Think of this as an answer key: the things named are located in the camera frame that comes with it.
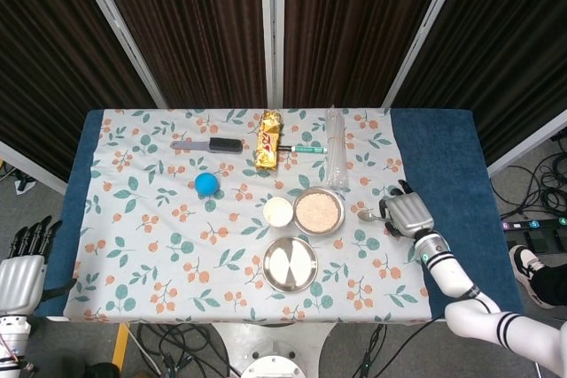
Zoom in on clear plastic tube bundle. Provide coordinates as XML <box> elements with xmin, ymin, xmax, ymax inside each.
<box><xmin>325</xmin><ymin>105</ymin><xmax>349</xmax><ymax>191</ymax></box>

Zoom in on black trouser leg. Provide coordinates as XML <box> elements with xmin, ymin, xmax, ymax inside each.
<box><xmin>530</xmin><ymin>261</ymin><xmax>567</xmax><ymax>308</ymax></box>

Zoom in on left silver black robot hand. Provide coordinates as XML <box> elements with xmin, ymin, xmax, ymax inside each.
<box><xmin>0</xmin><ymin>215</ymin><xmax>77</xmax><ymax>317</ymax></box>

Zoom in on white black sneaker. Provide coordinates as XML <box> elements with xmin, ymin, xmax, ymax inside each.
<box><xmin>508</xmin><ymin>243</ymin><xmax>557</xmax><ymax>310</ymax></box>

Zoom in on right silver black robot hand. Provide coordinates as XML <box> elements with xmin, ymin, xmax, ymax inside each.
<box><xmin>378</xmin><ymin>179</ymin><xmax>436</xmax><ymax>240</ymax></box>

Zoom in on gold snack packet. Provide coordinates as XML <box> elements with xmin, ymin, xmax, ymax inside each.
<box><xmin>254</xmin><ymin>109</ymin><xmax>284</xmax><ymax>171</ymax></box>

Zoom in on green marker pen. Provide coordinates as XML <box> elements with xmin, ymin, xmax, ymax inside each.
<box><xmin>277</xmin><ymin>144</ymin><xmax>329</xmax><ymax>154</ymax></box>

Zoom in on floral tablecloth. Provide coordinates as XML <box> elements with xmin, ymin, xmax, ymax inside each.
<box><xmin>61</xmin><ymin>107</ymin><xmax>433</xmax><ymax>324</ymax></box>

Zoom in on black brush grey handle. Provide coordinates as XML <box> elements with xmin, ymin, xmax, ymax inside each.
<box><xmin>170</xmin><ymin>137</ymin><xmax>245</xmax><ymax>155</ymax></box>

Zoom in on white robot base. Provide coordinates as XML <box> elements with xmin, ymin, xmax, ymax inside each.
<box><xmin>212</xmin><ymin>322</ymin><xmax>338</xmax><ymax>378</ymax></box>

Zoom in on blue ball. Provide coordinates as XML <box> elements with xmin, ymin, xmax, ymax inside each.
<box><xmin>194</xmin><ymin>172</ymin><xmax>220</xmax><ymax>197</ymax></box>

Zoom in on black floor cables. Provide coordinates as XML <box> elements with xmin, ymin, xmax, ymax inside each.
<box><xmin>489</xmin><ymin>136</ymin><xmax>567</xmax><ymax>222</ymax></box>

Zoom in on steel plate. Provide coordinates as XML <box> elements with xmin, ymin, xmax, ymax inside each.
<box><xmin>261</xmin><ymin>236</ymin><xmax>319</xmax><ymax>294</ymax></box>

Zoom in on black power strip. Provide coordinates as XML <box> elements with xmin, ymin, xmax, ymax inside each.
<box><xmin>500</xmin><ymin>216</ymin><xmax>567</xmax><ymax>232</ymax></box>

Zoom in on dark fluted partition panel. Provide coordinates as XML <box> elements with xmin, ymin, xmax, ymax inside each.
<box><xmin>0</xmin><ymin>0</ymin><xmax>167</xmax><ymax>196</ymax></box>
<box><xmin>90</xmin><ymin>0</ymin><xmax>274</xmax><ymax>109</ymax></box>
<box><xmin>269</xmin><ymin>0</ymin><xmax>453</xmax><ymax>109</ymax></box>
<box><xmin>383</xmin><ymin>0</ymin><xmax>567</xmax><ymax>175</ymax></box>

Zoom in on blue table cloth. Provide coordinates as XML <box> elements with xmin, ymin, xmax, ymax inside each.
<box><xmin>37</xmin><ymin>107</ymin><xmax>526</xmax><ymax>320</ymax></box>

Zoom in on metal bowl of grain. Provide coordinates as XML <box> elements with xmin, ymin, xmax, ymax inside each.
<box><xmin>291</xmin><ymin>186</ymin><xmax>346</xmax><ymax>235</ymax></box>

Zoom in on black cables under table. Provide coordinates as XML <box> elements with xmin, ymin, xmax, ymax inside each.
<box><xmin>132</xmin><ymin>322</ymin><xmax>234</xmax><ymax>378</ymax></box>

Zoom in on white paper cup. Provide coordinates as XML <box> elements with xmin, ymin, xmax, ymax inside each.
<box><xmin>262</xmin><ymin>196</ymin><xmax>294</xmax><ymax>228</ymax></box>

